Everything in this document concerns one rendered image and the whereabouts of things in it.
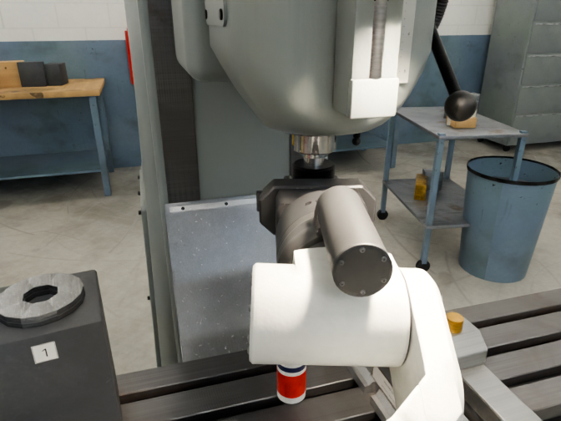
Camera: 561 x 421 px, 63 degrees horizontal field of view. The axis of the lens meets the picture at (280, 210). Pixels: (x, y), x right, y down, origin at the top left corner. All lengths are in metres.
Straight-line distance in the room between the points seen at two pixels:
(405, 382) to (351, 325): 0.05
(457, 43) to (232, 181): 5.04
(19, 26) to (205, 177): 3.97
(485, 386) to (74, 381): 0.48
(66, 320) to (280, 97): 0.33
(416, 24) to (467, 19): 5.42
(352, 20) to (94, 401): 0.48
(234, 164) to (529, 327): 0.59
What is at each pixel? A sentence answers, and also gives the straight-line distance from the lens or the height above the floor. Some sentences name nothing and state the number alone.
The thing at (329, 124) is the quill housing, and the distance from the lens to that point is 0.41.
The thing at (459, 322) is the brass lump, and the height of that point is 1.06.
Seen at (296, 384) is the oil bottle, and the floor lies 0.96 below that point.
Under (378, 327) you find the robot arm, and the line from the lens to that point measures 0.29.
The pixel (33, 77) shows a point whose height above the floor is 0.96.
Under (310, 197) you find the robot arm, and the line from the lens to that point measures 0.39.
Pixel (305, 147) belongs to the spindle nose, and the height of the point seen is 1.29.
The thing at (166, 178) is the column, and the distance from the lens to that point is 0.86.
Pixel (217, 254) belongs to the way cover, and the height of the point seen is 0.99.
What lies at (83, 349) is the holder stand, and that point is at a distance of 0.55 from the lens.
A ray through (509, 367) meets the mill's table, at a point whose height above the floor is 0.93.
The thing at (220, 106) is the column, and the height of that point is 1.26.
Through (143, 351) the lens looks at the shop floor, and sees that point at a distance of 2.26.
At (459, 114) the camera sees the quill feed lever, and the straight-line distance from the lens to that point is 0.48.
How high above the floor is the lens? 1.42
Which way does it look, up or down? 23 degrees down
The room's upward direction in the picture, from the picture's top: straight up
